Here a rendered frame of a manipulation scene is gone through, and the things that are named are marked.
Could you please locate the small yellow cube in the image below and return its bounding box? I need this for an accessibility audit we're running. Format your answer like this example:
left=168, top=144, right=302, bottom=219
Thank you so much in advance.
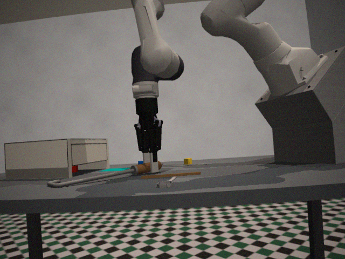
left=184, top=158, right=192, bottom=165

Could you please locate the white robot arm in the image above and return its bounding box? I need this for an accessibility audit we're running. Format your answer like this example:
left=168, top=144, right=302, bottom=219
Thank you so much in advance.
left=131, top=0, right=328, bottom=99

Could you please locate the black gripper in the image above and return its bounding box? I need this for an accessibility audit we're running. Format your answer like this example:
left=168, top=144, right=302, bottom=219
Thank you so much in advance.
left=134, top=97, right=163, bottom=173

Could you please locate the small beige cabinet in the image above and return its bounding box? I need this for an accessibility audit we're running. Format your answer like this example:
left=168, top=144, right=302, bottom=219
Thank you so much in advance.
left=4, top=138, right=109, bottom=179

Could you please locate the steel hook with wooden handle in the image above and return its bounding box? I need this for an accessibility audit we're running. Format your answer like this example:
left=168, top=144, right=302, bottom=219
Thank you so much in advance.
left=47, top=162, right=151, bottom=188

